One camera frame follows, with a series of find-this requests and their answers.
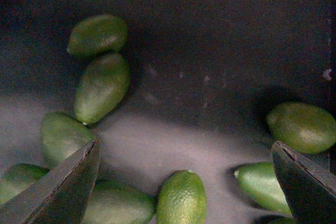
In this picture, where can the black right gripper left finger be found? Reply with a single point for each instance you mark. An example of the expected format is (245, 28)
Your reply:
(62, 195)

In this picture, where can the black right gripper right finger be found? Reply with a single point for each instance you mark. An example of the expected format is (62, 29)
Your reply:
(308, 188)

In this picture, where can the black avocado tray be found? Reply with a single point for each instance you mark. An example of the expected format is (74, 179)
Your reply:
(204, 75)

